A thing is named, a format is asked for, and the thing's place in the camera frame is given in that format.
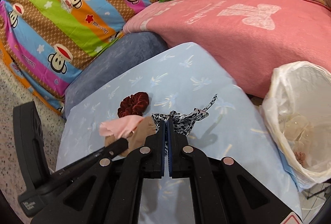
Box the leopard print hair tie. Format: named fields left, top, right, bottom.
left=151, top=93, right=218, bottom=137

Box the pink cloth piece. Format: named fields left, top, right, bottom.
left=99, top=115, right=144, bottom=139

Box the colourful monkey striped bedsheet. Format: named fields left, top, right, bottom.
left=1, top=0, right=155, bottom=114

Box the dark blue plush cushion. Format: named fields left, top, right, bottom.
left=63, top=32, right=168, bottom=118

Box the dark red velvet scrunchie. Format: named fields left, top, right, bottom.
left=117, top=92, right=149, bottom=118

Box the light blue patterned pillow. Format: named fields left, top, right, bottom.
left=57, top=42, right=301, bottom=214

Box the white trash bag bin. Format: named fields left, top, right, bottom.
left=260, top=61, right=330, bottom=189

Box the pink towel blanket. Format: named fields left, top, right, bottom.
left=124, top=0, right=330, bottom=97

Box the tan cloth piece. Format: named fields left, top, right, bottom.
left=105, top=116, right=157, bottom=157

